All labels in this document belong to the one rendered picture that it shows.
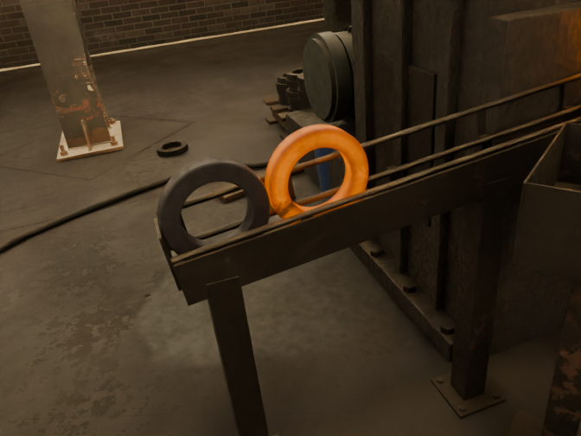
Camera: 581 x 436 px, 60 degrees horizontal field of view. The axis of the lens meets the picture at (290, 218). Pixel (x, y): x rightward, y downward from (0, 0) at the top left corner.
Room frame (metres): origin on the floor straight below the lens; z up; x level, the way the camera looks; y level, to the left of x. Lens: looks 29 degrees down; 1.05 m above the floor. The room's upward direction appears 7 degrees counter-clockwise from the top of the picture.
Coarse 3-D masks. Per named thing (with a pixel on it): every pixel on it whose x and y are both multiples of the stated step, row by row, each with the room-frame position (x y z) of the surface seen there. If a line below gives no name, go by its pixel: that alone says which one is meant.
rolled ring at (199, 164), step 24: (192, 168) 0.74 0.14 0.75; (216, 168) 0.74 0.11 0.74; (240, 168) 0.76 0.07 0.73; (168, 192) 0.72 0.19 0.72; (192, 192) 0.73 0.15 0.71; (264, 192) 0.76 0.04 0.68; (168, 216) 0.72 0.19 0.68; (264, 216) 0.76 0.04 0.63; (168, 240) 0.71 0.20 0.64; (192, 240) 0.73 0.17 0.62; (216, 240) 0.76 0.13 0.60
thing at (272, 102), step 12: (288, 72) 2.90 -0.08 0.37; (300, 72) 2.95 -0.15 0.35; (276, 84) 3.08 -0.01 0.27; (288, 84) 2.85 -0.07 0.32; (300, 84) 2.60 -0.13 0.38; (288, 96) 2.85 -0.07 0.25; (300, 96) 2.61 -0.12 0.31; (276, 108) 3.00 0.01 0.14; (288, 108) 2.87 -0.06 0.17; (300, 108) 2.80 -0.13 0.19; (276, 120) 3.15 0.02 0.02
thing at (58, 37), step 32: (32, 0) 3.04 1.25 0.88; (64, 0) 3.08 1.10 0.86; (32, 32) 3.02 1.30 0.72; (64, 32) 3.06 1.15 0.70; (64, 64) 3.05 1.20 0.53; (64, 96) 3.04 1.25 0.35; (96, 96) 3.08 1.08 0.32; (64, 128) 3.02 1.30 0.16; (96, 128) 3.07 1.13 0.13; (64, 160) 2.89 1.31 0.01
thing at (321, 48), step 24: (312, 48) 2.22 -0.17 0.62; (336, 48) 2.09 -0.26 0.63; (312, 72) 2.24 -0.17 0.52; (336, 72) 2.03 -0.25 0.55; (312, 96) 2.26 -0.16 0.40; (336, 96) 2.04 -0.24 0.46; (288, 120) 2.51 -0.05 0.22; (312, 120) 2.38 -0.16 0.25; (336, 120) 2.12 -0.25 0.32; (312, 168) 2.21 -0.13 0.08; (336, 168) 1.91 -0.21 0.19
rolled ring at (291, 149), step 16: (304, 128) 0.81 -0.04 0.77; (320, 128) 0.80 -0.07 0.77; (336, 128) 0.81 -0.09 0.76; (288, 144) 0.78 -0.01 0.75; (304, 144) 0.78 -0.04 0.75; (320, 144) 0.79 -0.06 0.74; (336, 144) 0.80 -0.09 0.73; (352, 144) 0.81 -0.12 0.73; (272, 160) 0.78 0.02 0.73; (288, 160) 0.77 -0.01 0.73; (352, 160) 0.81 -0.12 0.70; (272, 176) 0.76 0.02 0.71; (288, 176) 0.77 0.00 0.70; (352, 176) 0.81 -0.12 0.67; (272, 192) 0.76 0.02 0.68; (288, 192) 0.77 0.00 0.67; (352, 192) 0.80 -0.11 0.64; (288, 208) 0.77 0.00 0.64; (304, 208) 0.79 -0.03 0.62
